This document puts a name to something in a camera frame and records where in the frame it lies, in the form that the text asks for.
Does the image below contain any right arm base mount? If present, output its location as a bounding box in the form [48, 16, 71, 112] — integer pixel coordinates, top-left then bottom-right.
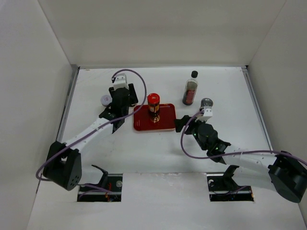
[206, 165, 254, 202]

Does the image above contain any red lid chili sauce jar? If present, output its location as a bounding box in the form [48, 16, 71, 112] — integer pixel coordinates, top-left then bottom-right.
[147, 93, 160, 123]

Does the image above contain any silver lid white shaker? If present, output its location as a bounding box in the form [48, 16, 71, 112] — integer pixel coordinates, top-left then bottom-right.
[199, 98, 213, 115]

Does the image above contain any purple cable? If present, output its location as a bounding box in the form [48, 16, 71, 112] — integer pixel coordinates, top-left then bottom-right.
[180, 112, 307, 166]
[35, 69, 147, 195]

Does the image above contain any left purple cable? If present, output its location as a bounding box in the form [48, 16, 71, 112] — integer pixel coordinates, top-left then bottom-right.
[35, 69, 147, 195]

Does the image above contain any tall dark sauce bottle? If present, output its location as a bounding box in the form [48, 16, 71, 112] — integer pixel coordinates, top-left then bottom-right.
[182, 70, 198, 105]

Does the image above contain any red rectangular tray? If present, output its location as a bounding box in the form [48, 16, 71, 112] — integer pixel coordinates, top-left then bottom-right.
[133, 103, 176, 131]

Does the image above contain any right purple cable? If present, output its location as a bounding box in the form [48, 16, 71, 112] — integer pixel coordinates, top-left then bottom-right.
[180, 112, 307, 166]

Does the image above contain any white lid paste jar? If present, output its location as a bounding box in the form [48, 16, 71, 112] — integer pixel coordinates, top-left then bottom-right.
[100, 95, 112, 107]

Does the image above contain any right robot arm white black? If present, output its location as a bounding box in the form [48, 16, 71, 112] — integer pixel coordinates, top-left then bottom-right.
[174, 115, 307, 203]

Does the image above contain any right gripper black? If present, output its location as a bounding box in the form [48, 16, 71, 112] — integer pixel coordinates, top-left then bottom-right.
[174, 115, 208, 150]

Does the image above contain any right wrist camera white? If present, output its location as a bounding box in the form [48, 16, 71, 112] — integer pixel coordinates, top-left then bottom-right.
[198, 108, 213, 122]

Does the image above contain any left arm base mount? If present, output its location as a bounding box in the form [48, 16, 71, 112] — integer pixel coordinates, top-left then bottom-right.
[77, 165, 123, 203]

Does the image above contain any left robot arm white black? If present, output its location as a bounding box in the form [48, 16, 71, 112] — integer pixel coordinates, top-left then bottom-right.
[38, 83, 138, 191]

